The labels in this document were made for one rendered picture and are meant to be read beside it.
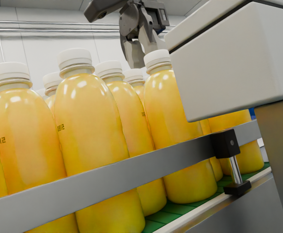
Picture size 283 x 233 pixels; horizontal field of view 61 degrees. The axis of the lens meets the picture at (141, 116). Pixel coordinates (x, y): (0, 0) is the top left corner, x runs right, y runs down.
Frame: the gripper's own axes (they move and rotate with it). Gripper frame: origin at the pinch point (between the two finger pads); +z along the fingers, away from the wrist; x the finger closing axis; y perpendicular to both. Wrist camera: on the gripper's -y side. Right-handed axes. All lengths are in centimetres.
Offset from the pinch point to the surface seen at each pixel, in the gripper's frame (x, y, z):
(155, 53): -12.9, -7.8, 2.0
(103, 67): -9.0, -14.3, 2.3
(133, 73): -5.9, -7.2, 2.4
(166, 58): -13.4, -6.4, 3.0
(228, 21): -26.9, -12.1, 5.4
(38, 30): 313, 76, -181
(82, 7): 311, 158, -227
